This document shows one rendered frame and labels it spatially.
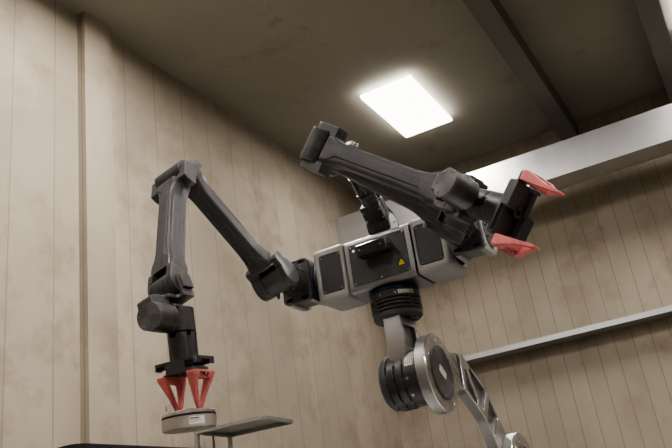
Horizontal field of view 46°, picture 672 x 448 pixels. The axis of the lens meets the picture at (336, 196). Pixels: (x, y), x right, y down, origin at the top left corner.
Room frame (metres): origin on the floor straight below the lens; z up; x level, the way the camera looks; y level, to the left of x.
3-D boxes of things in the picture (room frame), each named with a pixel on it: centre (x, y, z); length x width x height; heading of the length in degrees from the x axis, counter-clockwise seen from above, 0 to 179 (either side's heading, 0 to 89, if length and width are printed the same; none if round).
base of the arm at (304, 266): (2.08, 0.16, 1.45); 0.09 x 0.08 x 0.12; 64
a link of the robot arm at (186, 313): (1.54, 0.35, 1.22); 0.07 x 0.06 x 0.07; 156
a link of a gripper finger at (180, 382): (1.56, 0.35, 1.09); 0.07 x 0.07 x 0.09; 64
